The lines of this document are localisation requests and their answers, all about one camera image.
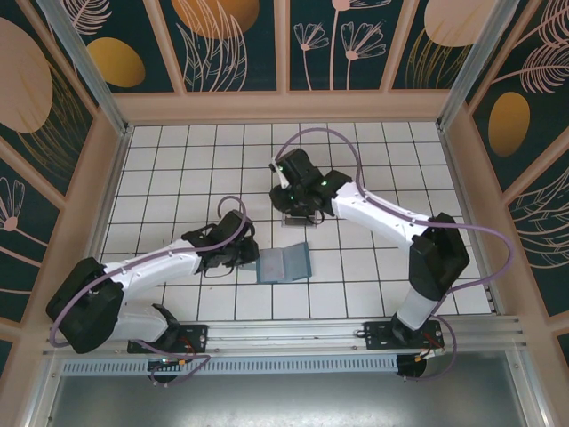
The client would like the aluminium frame post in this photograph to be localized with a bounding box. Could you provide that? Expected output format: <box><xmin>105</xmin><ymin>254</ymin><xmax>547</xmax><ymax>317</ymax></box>
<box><xmin>437</xmin><ymin>0</ymin><xmax>533</xmax><ymax>130</ymax></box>
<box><xmin>37</xmin><ymin>0</ymin><xmax>133</xmax><ymax>137</ymax></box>

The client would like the grey slotted cable duct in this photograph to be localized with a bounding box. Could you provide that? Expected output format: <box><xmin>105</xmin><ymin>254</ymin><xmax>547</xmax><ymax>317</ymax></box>
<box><xmin>61</xmin><ymin>358</ymin><xmax>399</xmax><ymax>375</ymax></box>

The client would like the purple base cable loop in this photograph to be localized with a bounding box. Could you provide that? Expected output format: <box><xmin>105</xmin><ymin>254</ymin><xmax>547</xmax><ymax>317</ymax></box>
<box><xmin>397</xmin><ymin>319</ymin><xmax>459</xmax><ymax>383</ymax></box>
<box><xmin>148</xmin><ymin>350</ymin><xmax>215</xmax><ymax>387</ymax></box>

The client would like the teal card holder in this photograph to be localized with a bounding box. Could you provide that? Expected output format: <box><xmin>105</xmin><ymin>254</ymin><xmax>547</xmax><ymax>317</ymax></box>
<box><xmin>256</xmin><ymin>242</ymin><xmax>313</xmax><ymax>285</ymax></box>

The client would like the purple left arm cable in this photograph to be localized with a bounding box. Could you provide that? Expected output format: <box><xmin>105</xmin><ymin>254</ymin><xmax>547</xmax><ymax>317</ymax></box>
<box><xmin>47</xmin><ymin>195</ymin><xmax>250</xmax><ymax>349</ymax></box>

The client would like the grey metal sheet panel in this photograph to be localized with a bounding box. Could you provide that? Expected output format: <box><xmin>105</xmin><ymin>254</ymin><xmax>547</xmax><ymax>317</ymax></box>
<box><xmin>44</xmin><ymin>371</ymin><xmax>534</xmax><ymax>427</ymax></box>

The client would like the white card pink print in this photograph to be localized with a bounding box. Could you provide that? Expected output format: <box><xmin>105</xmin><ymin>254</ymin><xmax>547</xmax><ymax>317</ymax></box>
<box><xmin>260</xmin><ymin>249</ymin><xmax>285</xmax><ymax>280</ymax></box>

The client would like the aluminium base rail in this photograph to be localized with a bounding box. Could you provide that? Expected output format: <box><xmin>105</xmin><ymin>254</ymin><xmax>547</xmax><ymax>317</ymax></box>
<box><xmin>42</xmin><ymin>315</ymin><xmax>528</xmax><ymax>359</ymax></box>

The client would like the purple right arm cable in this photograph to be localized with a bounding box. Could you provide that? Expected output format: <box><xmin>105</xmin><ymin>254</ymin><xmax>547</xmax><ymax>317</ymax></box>
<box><xmin>273</xmin><ymin>126</ymin><xmax>515</xmax><ymax>319</ymax></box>

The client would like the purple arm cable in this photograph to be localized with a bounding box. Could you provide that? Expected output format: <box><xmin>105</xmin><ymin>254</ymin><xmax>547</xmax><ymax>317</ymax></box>
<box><xmin>273</xmin><ymin>126</ymin><xmax>515</xmax><ymax>319</ymax></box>
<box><xmin>47</xmin><ymin>195</ymin><xmax>250</xmax><ymax>349</ymax></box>

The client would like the aluminium table edge rail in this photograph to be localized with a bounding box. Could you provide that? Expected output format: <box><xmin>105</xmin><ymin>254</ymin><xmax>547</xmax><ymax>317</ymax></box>
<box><xmin>437</xmin><ymin>126</ymin><xmax>499</xmax><ymax>315</ymax></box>
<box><xmin>66</xmin><ymin>126</ymin><xmax>133</xmax><ymax>324</ymax></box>

